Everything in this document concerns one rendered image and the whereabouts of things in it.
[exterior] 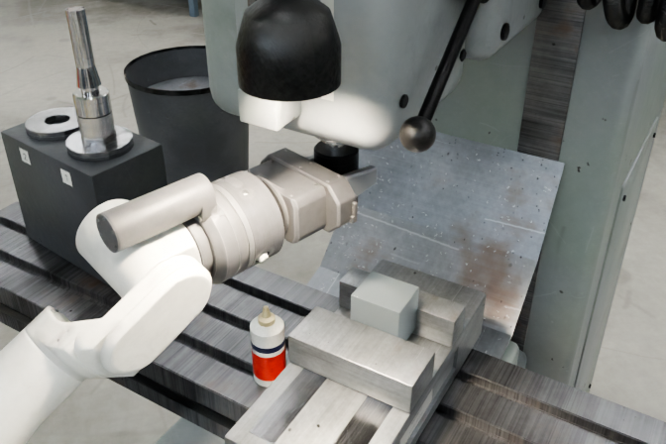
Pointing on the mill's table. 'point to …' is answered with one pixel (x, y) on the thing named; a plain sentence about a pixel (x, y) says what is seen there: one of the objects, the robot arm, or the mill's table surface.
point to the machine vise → (338, 423)
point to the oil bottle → (268, 347)
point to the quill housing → (353, 34)
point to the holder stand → (74, 176)
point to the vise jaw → (362, 358)
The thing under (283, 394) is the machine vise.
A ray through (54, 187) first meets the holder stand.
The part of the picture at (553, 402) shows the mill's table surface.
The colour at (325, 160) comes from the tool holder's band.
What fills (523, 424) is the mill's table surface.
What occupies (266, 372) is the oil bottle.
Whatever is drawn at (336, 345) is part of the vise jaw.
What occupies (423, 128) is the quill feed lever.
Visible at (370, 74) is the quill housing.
